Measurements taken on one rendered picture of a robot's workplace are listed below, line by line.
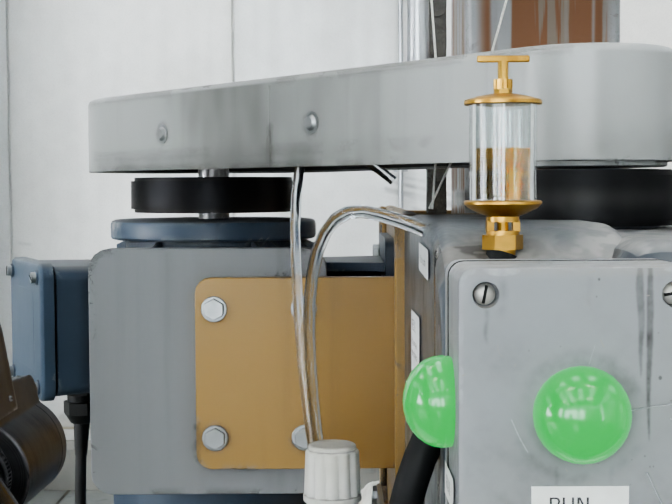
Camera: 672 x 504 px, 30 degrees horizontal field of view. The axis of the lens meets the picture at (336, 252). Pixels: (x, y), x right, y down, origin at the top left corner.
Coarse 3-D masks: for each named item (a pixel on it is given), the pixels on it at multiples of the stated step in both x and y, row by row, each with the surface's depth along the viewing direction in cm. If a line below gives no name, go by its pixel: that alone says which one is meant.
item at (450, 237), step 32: (448, 224) 50; (480, 224) 50; (544, 224) 50; (576, 224) 49; (416, 256) 57; (448, 256) 46; (480, 256) 46; (544, 256) 46; (576, 256) 46; (608, 256) 46; (640, 256) 44; (416, 288) 57
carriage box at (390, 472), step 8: (384, 208) 103; (392, 208) 94; (400, 208) 90; (384, 224) 102; (384, 232) 102; (392, 232) 92; (384, 472) 104; (392, 472) 94; (384, 480) 104; (392, 480) 94; (384, 488) 103; (392, 488) 94; (384, 496) 103
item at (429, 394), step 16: (416, 368) 40; (432, 368) 40; (448, 368) 40; (416, 384) 40; (432, 384) 39; (448, 384) 39; (416, 400) 40; (432, 400) 39; (448, 400) 39; (416, 416) 40; (432, 416) 39; (448, 416) 39; (416, 432) 40; (432, 432) 40; (448, 432) 40
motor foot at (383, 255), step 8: (384, 240) 91; (392, 240) 90; (376, 248) 100; (384, 248) 91; (392, 248) 90; (344, 256) 99; (352, 256) 99; (360, 256) 99; (368, 256) 99; (376, 256) 99; (384, 256) 91; (392, 256) 90; (328, 264) 92; (336, 264) 92; (344, 264) 91; (352, 264) 91; (360, 264) 91; (368, 264) 91; (376, 264) 91; (384, 264) 91; (392, 264) 90; (328, 272) 97; (336, 272) 97; (344, 272) 97; (352, 272) 97; (360, 272) 97; (368, 272) 97; (376, 272) 97; (384, 272) 91; (392, 272) 90
